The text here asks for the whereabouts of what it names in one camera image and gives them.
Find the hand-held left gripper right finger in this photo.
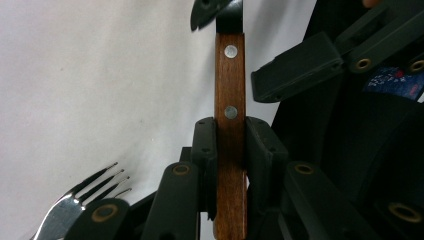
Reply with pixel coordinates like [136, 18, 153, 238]
[245, 116, 289, 214]

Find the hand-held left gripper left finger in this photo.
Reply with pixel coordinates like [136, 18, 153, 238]
[191, 116, 218, 221]

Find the wooden-handled fork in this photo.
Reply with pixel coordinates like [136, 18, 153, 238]
[31, 162, 133, 240]

